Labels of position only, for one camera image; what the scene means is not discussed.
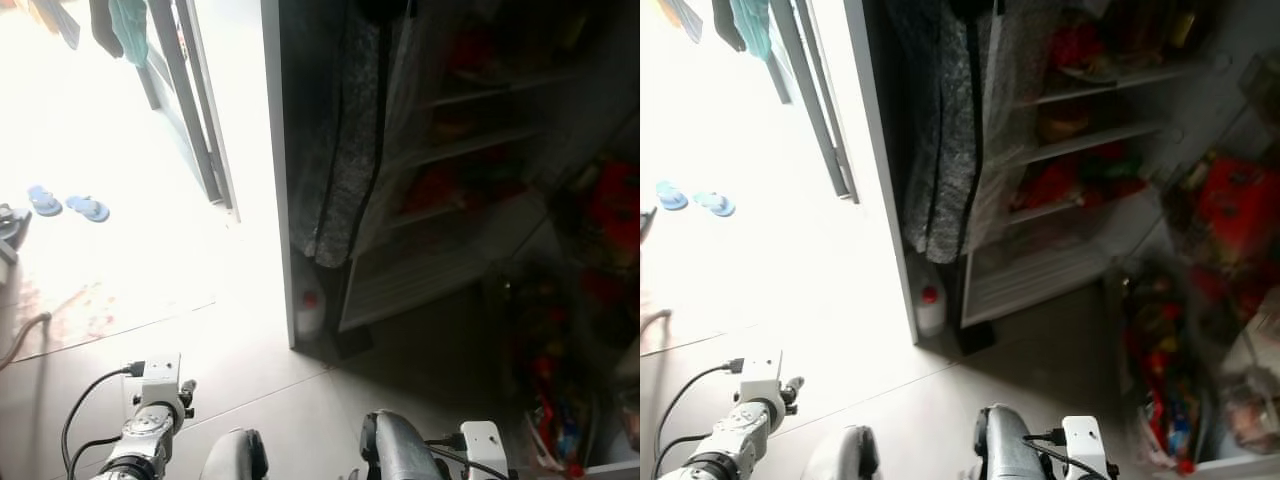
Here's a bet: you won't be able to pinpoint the dark object on floor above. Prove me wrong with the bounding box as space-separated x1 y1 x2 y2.
0 203 33 263

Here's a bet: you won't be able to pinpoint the teal hanging cloth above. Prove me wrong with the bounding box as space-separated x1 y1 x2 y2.
728 0 773 63
108 0 151 68

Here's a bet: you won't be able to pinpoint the red green food bags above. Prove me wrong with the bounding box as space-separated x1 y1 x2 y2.
1010 150 1146 211
400 160 526 211

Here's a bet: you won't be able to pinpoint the red food on shelf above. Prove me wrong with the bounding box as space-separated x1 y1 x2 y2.
1048 15 1106 73

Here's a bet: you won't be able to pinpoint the white partition panel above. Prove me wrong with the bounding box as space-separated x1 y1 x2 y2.
260 0 301 351
843 0 923 346

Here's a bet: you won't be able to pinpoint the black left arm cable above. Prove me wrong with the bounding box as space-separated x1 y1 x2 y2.
60 362 147 471
652 358 746 471

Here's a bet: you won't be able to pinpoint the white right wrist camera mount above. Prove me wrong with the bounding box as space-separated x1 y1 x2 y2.
460 421 508 479
1060 416 1109 479

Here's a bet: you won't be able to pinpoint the dark hanging garment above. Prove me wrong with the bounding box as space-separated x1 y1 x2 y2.
712 0 746 53
88 0 123 58

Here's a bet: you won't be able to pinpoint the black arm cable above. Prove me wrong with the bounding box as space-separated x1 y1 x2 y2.
60 362 147 471
1022 428 1121 480
652 358 746 471
425 433 511 480

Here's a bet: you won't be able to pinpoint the pale hanging garment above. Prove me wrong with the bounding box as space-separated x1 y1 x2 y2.
28 0 81 51
655 0 704 44

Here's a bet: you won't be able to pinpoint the red food package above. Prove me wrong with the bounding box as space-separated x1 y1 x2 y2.
1195 152 1280 263
585 158 641 256

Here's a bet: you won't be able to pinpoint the silver robot left leg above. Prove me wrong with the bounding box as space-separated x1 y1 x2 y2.
800 425 881 480

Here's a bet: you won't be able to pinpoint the grey sliding door frame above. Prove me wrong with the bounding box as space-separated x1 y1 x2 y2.
135 0 241 213
765 0 861 204

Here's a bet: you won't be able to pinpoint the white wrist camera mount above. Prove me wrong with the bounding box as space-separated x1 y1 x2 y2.
143 352 183 403
460 421 508 479
738 350 784 406
1060 416 1109 479

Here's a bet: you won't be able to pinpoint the colourful snack bag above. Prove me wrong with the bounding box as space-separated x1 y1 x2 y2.
1120 262 1206 473
508 275 591 473

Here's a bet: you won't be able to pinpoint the clear fridge crisper drawer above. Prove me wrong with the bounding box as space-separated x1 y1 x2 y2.
960 190 1161 329
338 195 546 333

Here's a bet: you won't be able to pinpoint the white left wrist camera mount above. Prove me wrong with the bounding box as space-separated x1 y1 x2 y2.
143 352 183 403
738 350 784 406

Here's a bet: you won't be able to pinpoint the plastic jug red cap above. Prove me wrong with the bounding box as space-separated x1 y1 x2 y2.
295 288 327 341
915 283 948 339

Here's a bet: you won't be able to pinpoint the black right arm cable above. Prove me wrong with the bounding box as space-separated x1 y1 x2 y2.
1022 428 1121 480
425 433 511 480

